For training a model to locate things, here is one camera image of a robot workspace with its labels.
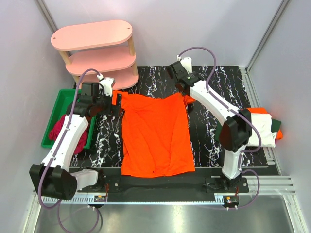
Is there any orange t-shirt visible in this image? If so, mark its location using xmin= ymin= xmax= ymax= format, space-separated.
xmin=247 ymin=107 xmax=283 ymax=140
xmin=113 ymin=90 xmax=195 ymax=178

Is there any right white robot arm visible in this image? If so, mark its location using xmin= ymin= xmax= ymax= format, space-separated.
xmin=167 ymin=61 xmax=262 ymax=190

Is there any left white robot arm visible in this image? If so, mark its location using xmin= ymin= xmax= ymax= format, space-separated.
xmin=29 ymin=78 xmax=121 ymax=200

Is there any green plastic bin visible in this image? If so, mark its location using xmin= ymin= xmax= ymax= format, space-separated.
xmin=41 ymin=89 xmax=97 ymax=150

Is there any black marble pattern mat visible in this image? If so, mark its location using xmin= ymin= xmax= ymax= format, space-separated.
xmin=50 ymin=65 xmax=269 ymax=168

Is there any pink three-tier shelf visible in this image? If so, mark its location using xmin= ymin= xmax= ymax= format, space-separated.
xmin=51 ymin=20 xmax=139 ymax=90

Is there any crumpled red t-shirt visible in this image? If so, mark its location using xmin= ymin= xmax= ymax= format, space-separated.
xmin=48 ymin=114 xmax=89 ymax=154

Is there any folded orange t-shirt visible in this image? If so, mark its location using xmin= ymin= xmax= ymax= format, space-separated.
xmin=247 ymin=107 xmax=283 ymax=140

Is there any left orange connector box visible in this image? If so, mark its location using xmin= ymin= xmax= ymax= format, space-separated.
xmin=94 ymin=195 xmax=107 ymax=202

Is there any orange connector box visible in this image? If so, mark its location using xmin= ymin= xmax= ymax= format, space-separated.
xmin=94 ymin=195 xmax=107 ymax=202
xmin=223 ymin=196 xmax=240 ymax=208

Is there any folded dark green t-shirt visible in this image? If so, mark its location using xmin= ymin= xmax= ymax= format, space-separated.
xmin=215 ymin=113 xmax=282 ymax=148

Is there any right orange connector box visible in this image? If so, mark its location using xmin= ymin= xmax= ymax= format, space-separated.
xmin=223 ymin=196 xmax=240 ymax=208

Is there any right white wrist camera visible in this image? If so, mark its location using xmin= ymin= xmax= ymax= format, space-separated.
xmin=177 ymin=55 xmax=192 ymax=73

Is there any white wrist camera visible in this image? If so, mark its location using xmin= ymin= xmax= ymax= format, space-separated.
xmin=97 ymin=74 xmax=115 ymax=97
xmin=177 ymin=55 xmax=192 ymax=73

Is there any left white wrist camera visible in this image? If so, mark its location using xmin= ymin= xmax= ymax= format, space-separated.
xmin=97 ymin=74 xmax=115 ymax=97

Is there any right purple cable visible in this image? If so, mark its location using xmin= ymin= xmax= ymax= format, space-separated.
xmin=176 ymin=46 xmax=262 ymax=210

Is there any purple cable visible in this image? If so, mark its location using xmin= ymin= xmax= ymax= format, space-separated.
xmin=176 ymin=46 xmax=262 ymax=210
xmin=36 ymin=68 xmax=104 ymax=233

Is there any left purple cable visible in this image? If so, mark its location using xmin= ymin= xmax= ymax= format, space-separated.
xmin=36 ymin=68 xmax=104 ymax=233

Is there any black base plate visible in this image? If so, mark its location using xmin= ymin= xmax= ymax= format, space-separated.
xmin=85 ymin=167 xmax=249 ymax=194

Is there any aluminium frame rail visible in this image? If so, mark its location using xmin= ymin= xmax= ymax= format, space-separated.
xmin=41 ymin=175 xmax=295 ymax=206

